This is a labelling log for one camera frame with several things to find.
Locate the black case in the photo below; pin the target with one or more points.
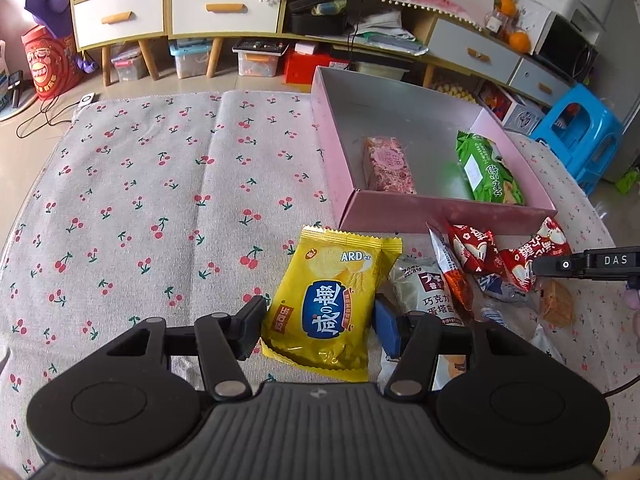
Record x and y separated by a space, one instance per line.
317 22

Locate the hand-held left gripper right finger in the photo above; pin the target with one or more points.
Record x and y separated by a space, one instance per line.
387 327

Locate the grey refrigerator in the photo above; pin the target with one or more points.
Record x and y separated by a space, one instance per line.
617 60

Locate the red snack packet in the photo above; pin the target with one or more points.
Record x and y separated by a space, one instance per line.
475 250
522 260

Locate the black microwave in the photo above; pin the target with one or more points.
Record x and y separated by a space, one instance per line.
565 47

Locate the pink cardboard box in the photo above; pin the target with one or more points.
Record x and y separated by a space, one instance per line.
350 195

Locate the white blue carton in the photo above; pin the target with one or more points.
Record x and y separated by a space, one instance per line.
522 114

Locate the red gift bag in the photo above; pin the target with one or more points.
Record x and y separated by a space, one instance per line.
50 62

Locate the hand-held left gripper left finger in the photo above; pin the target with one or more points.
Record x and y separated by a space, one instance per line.
250 325

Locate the blue plastic stool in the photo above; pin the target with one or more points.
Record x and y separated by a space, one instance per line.
575 130

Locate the cherry print cloth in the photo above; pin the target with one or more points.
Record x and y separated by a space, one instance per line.
150 200

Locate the white grey snack packet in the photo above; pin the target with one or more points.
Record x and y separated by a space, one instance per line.
422 290

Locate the yellow snack packet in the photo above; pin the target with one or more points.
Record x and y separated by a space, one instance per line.
325 305

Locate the green snack packet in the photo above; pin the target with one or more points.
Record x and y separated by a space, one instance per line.
487 170

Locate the colourful toy box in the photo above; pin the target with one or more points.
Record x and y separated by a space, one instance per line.
492 99

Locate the low wooden cabinet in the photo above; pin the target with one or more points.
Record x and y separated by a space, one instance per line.
420 40

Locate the white storage container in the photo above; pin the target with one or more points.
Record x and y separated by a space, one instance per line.
380 67

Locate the clear bin with blue lid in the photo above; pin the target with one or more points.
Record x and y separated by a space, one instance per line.
190 60

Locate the grey drawer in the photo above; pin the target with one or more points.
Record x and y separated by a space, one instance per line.
475 52
535 82

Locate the brown pastry in clear wrapper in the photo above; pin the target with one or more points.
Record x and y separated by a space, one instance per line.
556 302

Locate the pink floral snack packet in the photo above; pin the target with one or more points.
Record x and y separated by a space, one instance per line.
390 165

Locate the white drawer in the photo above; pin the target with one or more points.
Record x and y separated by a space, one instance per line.
225 7
117 14

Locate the narrow orange white packet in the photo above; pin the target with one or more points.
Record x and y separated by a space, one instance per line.
452 272

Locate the clear bin with orange contents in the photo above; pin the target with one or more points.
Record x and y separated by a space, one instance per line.
257 60

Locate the tall wooden cabinet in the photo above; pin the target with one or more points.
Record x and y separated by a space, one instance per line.
167 0

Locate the small blue white packet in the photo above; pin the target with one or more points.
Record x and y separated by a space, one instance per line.
500 287

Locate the pile of papers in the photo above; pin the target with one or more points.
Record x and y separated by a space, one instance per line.
390 32

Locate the orange fruit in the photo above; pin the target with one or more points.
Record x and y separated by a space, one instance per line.
506 4
520 41

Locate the small white device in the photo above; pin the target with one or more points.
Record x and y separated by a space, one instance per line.
86 101

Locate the clear plastic bin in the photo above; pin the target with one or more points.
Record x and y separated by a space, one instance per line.
127 65

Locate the red box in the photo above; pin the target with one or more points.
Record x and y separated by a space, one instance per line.
305 67

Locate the yellow egg tray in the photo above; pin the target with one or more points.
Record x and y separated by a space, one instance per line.
452 91

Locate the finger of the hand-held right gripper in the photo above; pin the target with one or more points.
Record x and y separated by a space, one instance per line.
557 265

